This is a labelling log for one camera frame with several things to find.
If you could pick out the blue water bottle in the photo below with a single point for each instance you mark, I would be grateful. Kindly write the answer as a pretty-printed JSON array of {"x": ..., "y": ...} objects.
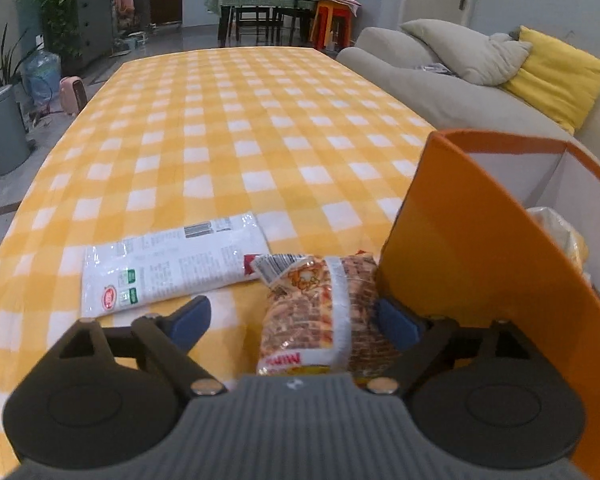
[{"x": 43, "y": 74}]

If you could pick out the green potted plant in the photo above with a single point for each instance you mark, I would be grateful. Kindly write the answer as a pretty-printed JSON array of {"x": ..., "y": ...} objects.
[{"x": 60, "y": 5}]

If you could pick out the beige cushion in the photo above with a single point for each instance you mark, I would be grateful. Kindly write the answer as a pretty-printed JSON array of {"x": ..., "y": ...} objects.
[{"x": 476, "y": 58}]

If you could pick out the grey trash bin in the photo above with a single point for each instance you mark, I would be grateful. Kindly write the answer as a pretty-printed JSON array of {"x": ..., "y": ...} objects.
[{"x": 14, "y": 148}]

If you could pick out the grey drawer cabinet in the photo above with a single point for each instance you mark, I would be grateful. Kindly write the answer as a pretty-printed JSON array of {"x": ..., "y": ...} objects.
[{"x": 95, "y": 33}]

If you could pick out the yellow checkered tablecloth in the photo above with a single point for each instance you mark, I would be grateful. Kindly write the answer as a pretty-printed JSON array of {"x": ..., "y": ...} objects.
[{"x": 320, "y": 155}]

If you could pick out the yellow cushion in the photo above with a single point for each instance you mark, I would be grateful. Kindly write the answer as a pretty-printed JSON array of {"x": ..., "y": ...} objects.
[{"x": 559, "y": 80}]

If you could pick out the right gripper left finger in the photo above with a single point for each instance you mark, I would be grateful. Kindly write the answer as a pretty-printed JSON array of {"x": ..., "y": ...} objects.
[{"x": 164, "y": 343}]

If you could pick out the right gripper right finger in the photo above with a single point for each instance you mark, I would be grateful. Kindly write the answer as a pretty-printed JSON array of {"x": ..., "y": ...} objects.
[{"x": 424, "y": 346}]

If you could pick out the orange cardboard box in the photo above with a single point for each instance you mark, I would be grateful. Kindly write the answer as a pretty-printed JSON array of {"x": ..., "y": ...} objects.
[{"x": 463, "y": 245}]

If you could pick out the beige sofa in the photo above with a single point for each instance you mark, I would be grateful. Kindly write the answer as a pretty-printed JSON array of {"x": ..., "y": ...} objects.
[{"x": 393, "y": 61}]

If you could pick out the pink small heater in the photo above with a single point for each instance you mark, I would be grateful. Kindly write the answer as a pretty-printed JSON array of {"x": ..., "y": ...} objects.
[{"x": 72, "y": 95}]

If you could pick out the orange stool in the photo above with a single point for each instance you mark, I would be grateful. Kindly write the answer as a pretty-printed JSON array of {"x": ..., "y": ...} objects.
[{"x": 332, "y": 24}]

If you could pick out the peanut snack bag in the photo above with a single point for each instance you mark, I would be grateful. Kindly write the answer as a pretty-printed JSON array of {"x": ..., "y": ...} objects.
[{"x": 321, "y": 316}]

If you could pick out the white snack packet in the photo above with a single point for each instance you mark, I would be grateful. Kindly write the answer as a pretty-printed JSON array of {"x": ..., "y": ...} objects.
[{"x": 158, "y": 266}]

